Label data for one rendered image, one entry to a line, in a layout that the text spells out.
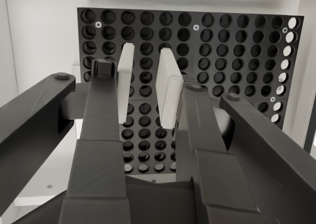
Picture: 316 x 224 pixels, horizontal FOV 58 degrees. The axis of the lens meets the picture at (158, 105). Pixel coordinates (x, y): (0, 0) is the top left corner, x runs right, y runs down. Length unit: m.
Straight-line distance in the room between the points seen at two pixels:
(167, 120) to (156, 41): 0.14
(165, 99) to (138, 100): 0.14
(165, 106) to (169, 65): 0.03
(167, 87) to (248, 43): 0.17
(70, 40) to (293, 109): 0.28
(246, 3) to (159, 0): 0.10
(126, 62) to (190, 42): 0.14
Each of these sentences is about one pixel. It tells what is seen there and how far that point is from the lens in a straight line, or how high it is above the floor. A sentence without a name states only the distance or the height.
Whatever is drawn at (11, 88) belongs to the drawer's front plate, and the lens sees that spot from 0.35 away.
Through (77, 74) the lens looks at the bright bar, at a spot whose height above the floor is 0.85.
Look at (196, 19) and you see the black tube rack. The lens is 0.29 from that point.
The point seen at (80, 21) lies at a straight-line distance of 0.28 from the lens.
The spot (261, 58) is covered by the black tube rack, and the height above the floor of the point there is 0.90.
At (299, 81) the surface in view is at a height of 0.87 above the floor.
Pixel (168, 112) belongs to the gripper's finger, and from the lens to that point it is 0.15.
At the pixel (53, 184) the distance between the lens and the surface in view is 0.37.
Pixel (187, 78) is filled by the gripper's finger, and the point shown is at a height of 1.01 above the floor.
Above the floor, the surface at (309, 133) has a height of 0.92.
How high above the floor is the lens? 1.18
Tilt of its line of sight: 69 degrees down
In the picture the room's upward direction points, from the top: 157 degrees clockwise
